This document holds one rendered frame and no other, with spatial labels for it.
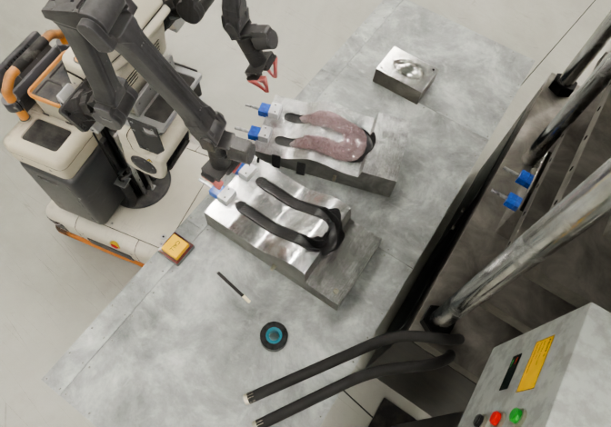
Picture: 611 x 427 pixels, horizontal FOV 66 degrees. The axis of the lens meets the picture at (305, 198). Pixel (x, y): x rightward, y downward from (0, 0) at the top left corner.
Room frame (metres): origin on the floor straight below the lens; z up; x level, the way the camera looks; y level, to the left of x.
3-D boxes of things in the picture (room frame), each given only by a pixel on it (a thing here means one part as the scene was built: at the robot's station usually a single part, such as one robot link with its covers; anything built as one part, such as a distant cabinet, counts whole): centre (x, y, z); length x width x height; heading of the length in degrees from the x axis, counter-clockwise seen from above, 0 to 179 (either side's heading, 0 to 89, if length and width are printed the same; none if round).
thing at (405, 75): (1.34, -0.33, 0.83); 0.20 x 0.15 x 0.07; 62
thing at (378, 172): (0.98, -0.07, 0.85); 0.50 x 0.26 x 0.11; 80
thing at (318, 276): (0.62, 0.03, 0.87); 0.50 x 0.26 x 0.14; 62
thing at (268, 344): (0.29, 0.04, 0.82); 0.08 x 0.08 x 0.04
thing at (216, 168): (0.68, 0.25, 1.12); 0.10 x 0.07 x 0.07; 153
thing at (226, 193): (0.70, 0.29, 0.89); 0.13 x 0.05 x 0.05; 62
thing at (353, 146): (0.97, -0.06, 0.90); 0.26 x 0.18 x 0.08; 80
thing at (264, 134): (0.96, 0.21, 0.85); 0.13 x 0.05 x 0.05; 80
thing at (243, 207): (0.64, 0.03, 0.92); 0.35 x 0.16 x 0.09; 62
